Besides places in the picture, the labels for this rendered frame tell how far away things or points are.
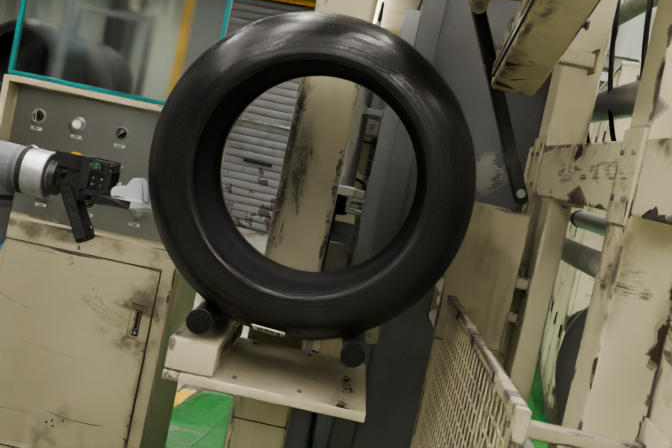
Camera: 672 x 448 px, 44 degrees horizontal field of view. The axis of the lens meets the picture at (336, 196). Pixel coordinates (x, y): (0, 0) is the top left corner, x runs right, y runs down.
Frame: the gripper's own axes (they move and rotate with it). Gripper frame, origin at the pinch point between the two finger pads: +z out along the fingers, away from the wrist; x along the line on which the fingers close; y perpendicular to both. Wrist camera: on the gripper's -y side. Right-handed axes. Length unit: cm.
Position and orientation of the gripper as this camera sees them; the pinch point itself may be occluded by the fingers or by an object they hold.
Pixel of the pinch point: (152, 209)
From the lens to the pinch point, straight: 163.6
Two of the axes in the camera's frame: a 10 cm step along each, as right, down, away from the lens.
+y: 2.2, -9.7, -0.5
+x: 0.4, -0.5, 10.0
